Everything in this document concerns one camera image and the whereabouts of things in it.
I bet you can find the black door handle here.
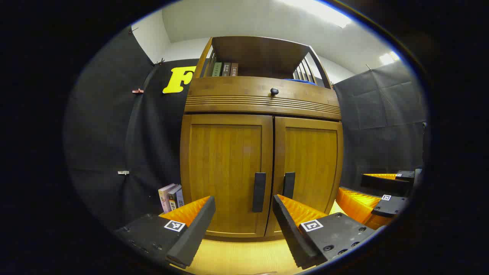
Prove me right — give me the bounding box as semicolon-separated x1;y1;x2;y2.
283;172;296;199
252;173;267;213

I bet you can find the dark book with yellow print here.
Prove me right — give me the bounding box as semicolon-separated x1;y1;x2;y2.
168;186;180;211

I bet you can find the wooden double-door shoe cabinet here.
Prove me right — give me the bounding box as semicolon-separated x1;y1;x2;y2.
180;36;344;239

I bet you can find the wooden cabinet door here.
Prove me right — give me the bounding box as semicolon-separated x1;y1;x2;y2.
180;114;274;238
265;116;343;237

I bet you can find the small ceiling light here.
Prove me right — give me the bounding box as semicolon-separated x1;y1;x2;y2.
379;51;400;65

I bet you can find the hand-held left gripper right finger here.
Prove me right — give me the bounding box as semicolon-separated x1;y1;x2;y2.
272;194;377;270

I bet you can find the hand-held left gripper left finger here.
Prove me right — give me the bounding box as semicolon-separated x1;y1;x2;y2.
115;196;216;269

